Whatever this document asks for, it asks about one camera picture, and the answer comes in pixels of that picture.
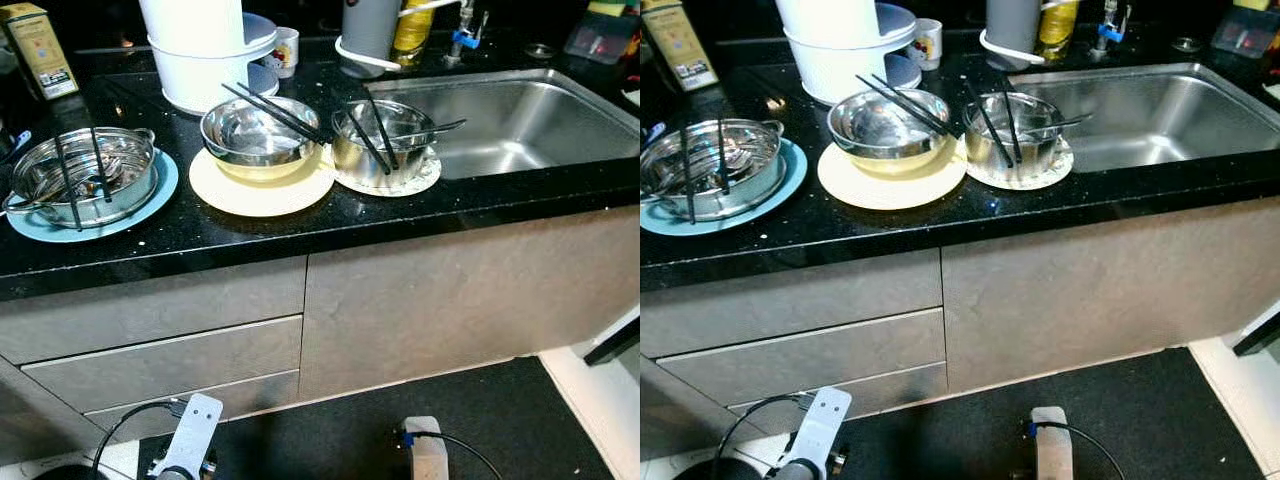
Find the pale yellow plate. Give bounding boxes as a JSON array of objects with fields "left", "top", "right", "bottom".
[
  {"left": 817, "top": 138, "right": 968, "bottom": 212},
  {"left": 188, "top": 145, "right": 337, "bottom": 219}
]

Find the stainless steel sink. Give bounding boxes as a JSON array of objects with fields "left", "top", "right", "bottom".
[
  {"left": 1008, "top": 62, "right": 1280, "bottom": 173},
  {"left": 365, "top": 68, "right": 641, "bottom": 181}
]

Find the metal faucet blue clip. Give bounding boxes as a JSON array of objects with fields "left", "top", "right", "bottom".
[
  {"left": 445, "top": 0, "right": 491, "bottom": 69},
  {"left": 1090, "top": 0, "right": 1136, "bottom": 59}
]

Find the white round tiered rack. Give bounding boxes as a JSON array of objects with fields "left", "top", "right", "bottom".
[
  {"left": 778, "top": 0, "right": 918, "bottom": 106},
  {"left": 140, "top": 0, "right": 281, "bottom": 116}
]

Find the clear container with sponge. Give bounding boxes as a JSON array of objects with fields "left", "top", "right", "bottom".
[
  {"left": 1212, "top": 0, "right": 1280, "bottom": 59},
  {"left": 563, "top": 0, "right": 641, "bottom": 66}
]

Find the small deep steel bowl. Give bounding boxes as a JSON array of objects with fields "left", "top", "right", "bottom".
[
  {"left": 963, "top": 92, "right": 1067, "bottom": 182},
  {"left": 331, "top": 99, "right": 438, "bottom": 189}
]

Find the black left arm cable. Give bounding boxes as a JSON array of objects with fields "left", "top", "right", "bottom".
[
  {"left": 90, "top": 400, "right": 191, "bottom": 480},
  {"left": 715, "top": 395, "right": 816, "bottom": 480}
]

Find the steel pot with handles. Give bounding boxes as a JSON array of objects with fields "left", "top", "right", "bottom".
[
  {"left": 3, "top": 126, "right": 161, "bottom": 229},
  {"left": 640, "top": 118, "right": 786, "bottom": 222}
]

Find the grey cylinder water filter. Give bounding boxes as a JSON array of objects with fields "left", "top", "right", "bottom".
[
  {"left": 985, "top": 0, "right": 1044, "bottom": 66},
  {"left": 340, "top": 0, "right": 401, "bottom": 76}
]

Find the white printed mug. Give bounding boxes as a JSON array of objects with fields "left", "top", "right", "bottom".
[
  {"left": 270, "top": 27, "right": 301, "bottom": 79},
  {"left": 912, "top": 18, "right": 944, "bottom": 71}
]

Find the steel bowl yellow base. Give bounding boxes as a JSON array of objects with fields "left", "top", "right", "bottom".
[
  {"left": 200, "top": 96, "right": 323, "bottom": 184},
  {"left": 828, "top": 88, "right": 953, "bottom": 178}
]

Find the yellow cooking oil bottle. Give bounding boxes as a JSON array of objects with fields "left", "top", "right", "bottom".
[
  {"left": 392, "top": 0, "right": 436, "bottom": 68},
  {"left": 1037, "top": 0, "right": 1081, "bottom": 61}
]

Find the white hose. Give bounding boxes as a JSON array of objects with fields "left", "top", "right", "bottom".
[
  {"left": 335, "top": 0, "right": 461, "bottom": 73},
  {"left": 978, "top": 0, "right": 1081, "bottom": 66}
]

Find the black floor mat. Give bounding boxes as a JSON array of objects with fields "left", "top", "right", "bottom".
[
  {"left": 770, "top": 347, "right": 1266, "bottom": 480},
  {"left": 135, "top": 355, "right": 616, "bottom": 480}
]

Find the grey sink cabinet front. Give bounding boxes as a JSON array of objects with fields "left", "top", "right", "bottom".
[
  {"left": 298, "top": 205, "right": 641, "bottom": 401},
  {"left": 940, "top": 195, "right": 1280, "bottom": 393}
]

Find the black chopstick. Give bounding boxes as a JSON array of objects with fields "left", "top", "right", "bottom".
[
  {"left": 713, "top": 118, "right": 733, "bottom": 196},
  {"left": 365, "top": 88, "right": 401, "bottom": 161},
  {"left": 870, "top": 73, "right": 956, "bottom": 131},
  {"left": 235, "top": 80, "right": 336, "bottom": 141},
  {"left": 678, "top": 128, "right": 698, "bottom": 225},
  {"left": 220, "top": 83, "right": 326, "bottom": 146},
  {"left": 968, "top": 95, "right": 1016, "bottom": 169},
  {"left": 345, "top": 100, "right": 393, "bottom": 176},
  {"left": 52, "top": 135, "right": 83, "bottom": 231},
  {"left": 1000, "top": 82, "right": 1026, "bottom": 166},
  {"left": 855, "top": 75, "right": 946, "bottom": 136},
  {"left": 88, "top": 126, "right": 113, "bottom": 204}
]

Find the grey cabinet drawer front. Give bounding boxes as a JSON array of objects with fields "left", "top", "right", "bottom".
[
  {"left": 0, "top": 255, "right": 308, "bottom": 366},
  {"left": 20, "top": 315, "right": 304, "bottom": 416},
  {"left": 640, "top": 248, "right": 944, "bottom": 359},
  {"left": 725, "top": 362, "right": 949, "bottom": 421},
  {"left": 655, "top": 307, "right": 946, "bottom": 406},
  {"left": 85, "top": 370, "right": 301, "bottom": 441}
]

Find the black cabinet side panel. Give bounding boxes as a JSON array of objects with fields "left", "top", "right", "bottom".
[
  {"left": 583, "top": 315, "right": 641, "bottom": 366},
  {"left": 1232, "top": 315, "right": 1280, "bottom": 358}
]

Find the white patterned plate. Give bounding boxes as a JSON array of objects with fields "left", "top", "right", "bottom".
[
  {"left": 962, "top": 140, "right": 1074, "bottom": 191},
  {"left": 330, "top": 148, "right": 443, "bottom": 198}
]

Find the blue plate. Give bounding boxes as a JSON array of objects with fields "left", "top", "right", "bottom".
[
  {"left": 5, "top": 148, "right": 181, "bottom": 244},
  {"left": 640, "top": 138, "right": 809, "bottom": 237}
]

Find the yellow tea tin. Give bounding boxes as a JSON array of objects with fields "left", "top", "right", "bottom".
[
  {"left": 640, "top": 0, "right": 719, "bottom": 93},
  {"left": 0, "top": 3, "right": 79, "bottom": 101}
]

